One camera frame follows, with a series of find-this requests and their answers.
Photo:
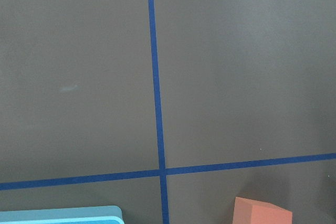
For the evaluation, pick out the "light blue plastic bin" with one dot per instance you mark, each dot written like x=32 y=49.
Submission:
x=101 y=214

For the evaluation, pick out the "orange foam block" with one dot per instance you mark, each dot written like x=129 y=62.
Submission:
x=252 y=211

